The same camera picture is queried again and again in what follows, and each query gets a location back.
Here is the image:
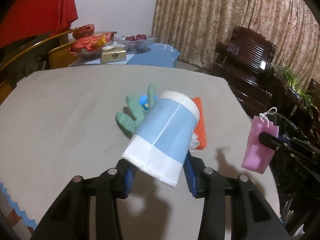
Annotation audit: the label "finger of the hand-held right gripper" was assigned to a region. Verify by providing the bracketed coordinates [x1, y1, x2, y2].
[277, 134, 312, 147]
[258, 131, 320, 155]

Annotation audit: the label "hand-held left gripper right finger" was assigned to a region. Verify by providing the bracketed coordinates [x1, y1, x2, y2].
[182, 154, 284, 240]

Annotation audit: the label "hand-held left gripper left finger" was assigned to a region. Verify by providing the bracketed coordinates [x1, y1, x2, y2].
[30, 159, 138, 240]

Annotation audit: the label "pink face mask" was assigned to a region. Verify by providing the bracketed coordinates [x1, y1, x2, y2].
[241, 107, 280, 173]

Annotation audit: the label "white tissue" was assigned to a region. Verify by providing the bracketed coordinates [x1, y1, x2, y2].
[189, 132, 200, 152]

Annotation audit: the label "orange foam net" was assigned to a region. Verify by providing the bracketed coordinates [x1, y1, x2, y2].
[191, 97, 207, 150]

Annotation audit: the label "blue and white paper cup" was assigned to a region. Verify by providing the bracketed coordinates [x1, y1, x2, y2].
[121, 91, 201, 188]

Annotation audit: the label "green glove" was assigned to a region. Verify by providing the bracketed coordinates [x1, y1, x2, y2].
[115, 84, 158, 139]

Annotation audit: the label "small blue plastic piece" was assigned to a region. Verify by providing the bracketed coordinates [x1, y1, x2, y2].
[139, 95, 150, 110]

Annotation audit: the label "dark wooden side table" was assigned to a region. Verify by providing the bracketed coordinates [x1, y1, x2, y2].
[272, 75, 313, 130]

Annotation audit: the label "small dark wooden armchair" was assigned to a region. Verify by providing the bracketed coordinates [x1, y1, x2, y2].
[306, 78, 320, 105]

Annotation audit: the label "green potted plant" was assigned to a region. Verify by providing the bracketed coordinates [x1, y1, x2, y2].
[274, 64, 318, 120]

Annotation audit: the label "grey tablecloth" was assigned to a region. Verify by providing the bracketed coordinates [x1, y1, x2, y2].
[0, 65, 282, 240]

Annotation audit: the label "large dark wooden armchair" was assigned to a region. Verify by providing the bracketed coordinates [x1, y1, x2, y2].
[210, 25, 277, 110]

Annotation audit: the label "gold tissue box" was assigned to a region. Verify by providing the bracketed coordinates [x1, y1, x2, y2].
[101, 44, 127, 64]

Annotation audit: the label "blue tablecloth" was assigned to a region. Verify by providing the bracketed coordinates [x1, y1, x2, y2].
[69, 42, 181, 68]

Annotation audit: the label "glass fruit bowl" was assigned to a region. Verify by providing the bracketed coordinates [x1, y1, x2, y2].
[114, 34, 158, 54]

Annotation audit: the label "beige patterned curtain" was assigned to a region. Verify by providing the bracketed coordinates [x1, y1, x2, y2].
[151, 0, 320, 90]

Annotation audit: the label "light wooden cabinet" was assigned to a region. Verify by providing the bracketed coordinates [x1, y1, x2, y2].
[0, 29, 118, 105]

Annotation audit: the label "red snack packets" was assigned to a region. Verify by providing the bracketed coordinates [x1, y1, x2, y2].
[69, 33, 114, 53]

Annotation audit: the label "red cloth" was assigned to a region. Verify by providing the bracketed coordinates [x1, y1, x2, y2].
[0, 0, 78, 48]

